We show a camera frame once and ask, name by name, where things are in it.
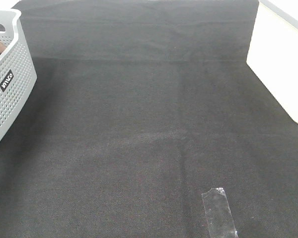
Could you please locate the dark grey table mat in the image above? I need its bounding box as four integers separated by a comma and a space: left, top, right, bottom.
0, 0, 298, 238

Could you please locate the clear adhesive tape strip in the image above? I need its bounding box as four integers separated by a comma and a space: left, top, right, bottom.
202, 187, 238, 238

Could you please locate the grey perforated plastic basket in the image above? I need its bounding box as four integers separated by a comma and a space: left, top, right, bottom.
0, 9, 37, 141

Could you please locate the white plastic basket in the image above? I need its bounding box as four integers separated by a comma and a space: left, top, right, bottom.
246, 0, 298, 124

